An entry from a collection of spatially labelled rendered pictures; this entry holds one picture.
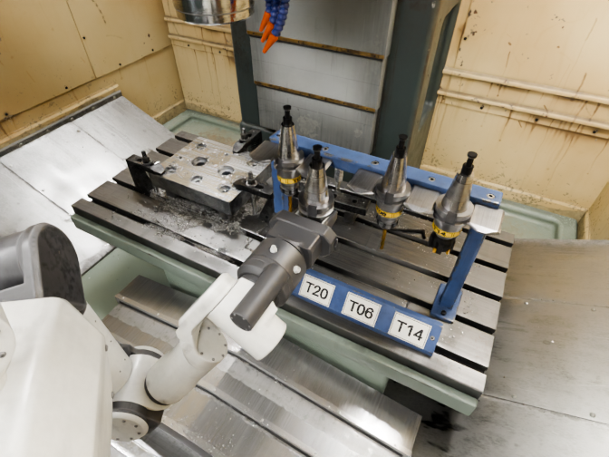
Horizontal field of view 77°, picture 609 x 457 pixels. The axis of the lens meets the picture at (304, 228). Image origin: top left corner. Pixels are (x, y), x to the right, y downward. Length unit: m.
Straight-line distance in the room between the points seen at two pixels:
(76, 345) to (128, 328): 0.75
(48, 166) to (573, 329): 1.80
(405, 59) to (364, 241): 0.55
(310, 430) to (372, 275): 0.39
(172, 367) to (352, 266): 0.54
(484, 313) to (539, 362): 0.19
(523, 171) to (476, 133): 0.24
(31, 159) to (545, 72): 1.87
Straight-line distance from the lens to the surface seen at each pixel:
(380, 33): 1.21
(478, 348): 0.94
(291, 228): 0.64
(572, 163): 1.74
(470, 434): 1.03
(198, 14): 0.84
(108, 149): 1.85
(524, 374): 1.10
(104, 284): 1.47
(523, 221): 1.81
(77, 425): 0.40
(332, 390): 0.99
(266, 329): 0.55
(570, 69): 1.59
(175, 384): 0.66
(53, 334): 0.45
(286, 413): 0.98
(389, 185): 0.70
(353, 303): 0.88
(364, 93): 1.29
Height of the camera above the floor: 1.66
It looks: 44 degrees down
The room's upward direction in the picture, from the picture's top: straight up
